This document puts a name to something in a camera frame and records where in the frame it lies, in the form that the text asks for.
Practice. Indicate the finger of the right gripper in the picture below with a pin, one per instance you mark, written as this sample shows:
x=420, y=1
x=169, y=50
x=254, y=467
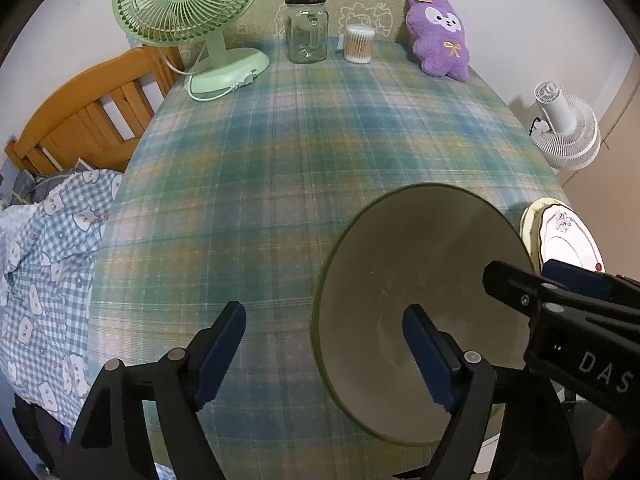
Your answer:
x=616, y=289
x=540, y=300

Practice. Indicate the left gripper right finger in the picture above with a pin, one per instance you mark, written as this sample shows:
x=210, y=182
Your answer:
x=462, y=383

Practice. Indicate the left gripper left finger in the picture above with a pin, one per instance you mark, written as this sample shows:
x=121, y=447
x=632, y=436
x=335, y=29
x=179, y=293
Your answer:
x=110, y=441

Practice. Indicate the red flower white plate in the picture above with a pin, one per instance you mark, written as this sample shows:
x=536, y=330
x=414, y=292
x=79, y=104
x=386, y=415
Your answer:
x=564, y=237

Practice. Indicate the large grey floral bowl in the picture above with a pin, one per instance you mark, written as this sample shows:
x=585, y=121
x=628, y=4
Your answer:
x=425, y=244

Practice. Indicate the round yellow flower plate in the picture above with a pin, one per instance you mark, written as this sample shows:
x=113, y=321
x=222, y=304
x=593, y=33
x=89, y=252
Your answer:
x=529, y=229

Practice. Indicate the white standing fan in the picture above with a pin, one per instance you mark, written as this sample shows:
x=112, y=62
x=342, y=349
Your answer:
x=567, y=133

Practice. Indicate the blue checkered blanket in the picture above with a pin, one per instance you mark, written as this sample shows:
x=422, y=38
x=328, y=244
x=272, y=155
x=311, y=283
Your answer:
x=48, y=254

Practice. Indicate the purple plush bunny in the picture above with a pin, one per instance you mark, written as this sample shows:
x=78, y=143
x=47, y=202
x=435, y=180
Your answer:
x=437, y=39

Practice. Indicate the plaid green tablecloth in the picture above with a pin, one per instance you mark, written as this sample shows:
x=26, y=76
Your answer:
x=243, y=198

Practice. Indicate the cotton swab container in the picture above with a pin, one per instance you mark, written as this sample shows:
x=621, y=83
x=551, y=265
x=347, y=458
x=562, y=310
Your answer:
x=358, y=40

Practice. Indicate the wooden bed headboard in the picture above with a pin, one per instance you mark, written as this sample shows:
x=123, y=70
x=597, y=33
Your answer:
x=98, y=116

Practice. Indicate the glass jar black lid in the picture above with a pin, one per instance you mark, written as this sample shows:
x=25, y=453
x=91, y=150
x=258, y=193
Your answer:
x=306, y=31

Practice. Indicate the green desk fan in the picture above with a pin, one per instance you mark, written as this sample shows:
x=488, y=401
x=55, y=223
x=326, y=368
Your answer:
x=174, y=23

